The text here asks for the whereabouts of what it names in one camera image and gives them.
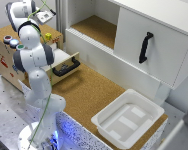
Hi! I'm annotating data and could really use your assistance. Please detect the wooden drawer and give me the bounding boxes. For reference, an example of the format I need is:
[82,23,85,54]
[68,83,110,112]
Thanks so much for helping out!
[43,48,81,78]

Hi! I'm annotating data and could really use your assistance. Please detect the white sliding door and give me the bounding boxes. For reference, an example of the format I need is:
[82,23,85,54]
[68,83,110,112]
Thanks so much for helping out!
[112,6,188,91]

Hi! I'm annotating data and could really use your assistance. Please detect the black drawer handle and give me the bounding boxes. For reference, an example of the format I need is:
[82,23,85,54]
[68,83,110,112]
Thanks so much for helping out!
[52,56,81,78]

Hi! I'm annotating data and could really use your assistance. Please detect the green cable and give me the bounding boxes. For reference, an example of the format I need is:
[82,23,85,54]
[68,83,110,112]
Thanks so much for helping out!
[26,0,57,150]

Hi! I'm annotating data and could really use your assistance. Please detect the blue button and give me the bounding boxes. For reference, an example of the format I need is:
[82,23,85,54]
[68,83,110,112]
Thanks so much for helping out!
[8,38,20,48]

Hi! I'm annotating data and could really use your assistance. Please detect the green button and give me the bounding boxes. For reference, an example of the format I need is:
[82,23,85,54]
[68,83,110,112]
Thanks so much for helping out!
[15,44,26,52]

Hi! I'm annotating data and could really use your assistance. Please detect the white cabinet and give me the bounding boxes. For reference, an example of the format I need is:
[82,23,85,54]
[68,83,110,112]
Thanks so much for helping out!
[65,0,188,108]

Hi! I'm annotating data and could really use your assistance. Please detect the wooden drawer box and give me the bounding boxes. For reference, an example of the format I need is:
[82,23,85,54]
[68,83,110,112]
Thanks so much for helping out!
[0,23,65,92]

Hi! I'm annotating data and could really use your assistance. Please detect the yellow block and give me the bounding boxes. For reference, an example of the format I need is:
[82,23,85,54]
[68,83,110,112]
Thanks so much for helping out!
[44,32,53,41]

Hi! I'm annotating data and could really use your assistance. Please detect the black door handle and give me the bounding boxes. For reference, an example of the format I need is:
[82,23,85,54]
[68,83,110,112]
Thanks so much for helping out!
[138,31,155,65]

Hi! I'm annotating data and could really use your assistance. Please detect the red button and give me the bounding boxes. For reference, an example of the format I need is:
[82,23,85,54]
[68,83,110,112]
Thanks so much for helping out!
[3,34,14,44]

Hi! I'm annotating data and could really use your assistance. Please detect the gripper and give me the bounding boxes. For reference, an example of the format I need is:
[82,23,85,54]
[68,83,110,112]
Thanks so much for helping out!
[36,9,57,25]

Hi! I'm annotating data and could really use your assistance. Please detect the white plastic box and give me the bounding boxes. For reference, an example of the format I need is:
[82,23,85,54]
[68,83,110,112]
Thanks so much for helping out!
[90,88,166,150]

